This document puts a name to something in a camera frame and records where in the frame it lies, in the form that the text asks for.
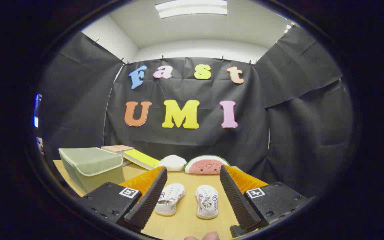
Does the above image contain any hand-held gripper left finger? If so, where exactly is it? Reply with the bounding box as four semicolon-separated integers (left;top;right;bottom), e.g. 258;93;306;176
79;166;168;233

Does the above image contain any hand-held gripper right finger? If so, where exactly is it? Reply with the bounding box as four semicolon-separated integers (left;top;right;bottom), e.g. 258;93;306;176
219;164;309;238

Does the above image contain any white canvas shoe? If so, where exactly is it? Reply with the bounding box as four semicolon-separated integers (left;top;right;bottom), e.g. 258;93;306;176
154;183;186;216
195;185;219;219

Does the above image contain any green fabric storage box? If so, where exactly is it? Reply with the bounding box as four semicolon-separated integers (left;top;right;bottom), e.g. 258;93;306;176
59;147;126;193

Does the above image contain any yellow book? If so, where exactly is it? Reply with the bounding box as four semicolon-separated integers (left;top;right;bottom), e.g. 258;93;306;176
123;149;160;171

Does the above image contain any white plush toy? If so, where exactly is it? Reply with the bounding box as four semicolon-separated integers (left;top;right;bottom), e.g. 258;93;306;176
159;155;187;172

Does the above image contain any watermelon plush toy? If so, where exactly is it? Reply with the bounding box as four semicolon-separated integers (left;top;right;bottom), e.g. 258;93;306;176
184;155;231;175

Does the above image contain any tan book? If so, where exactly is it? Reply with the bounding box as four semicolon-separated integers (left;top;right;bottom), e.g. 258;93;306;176
101;145;135;154

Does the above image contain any black backdrop cloth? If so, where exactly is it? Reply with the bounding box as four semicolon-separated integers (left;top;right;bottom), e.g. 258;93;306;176
37;25;354;197

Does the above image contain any ceiling light panel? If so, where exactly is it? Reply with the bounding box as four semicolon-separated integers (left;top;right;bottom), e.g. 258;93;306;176
155;0;228;19

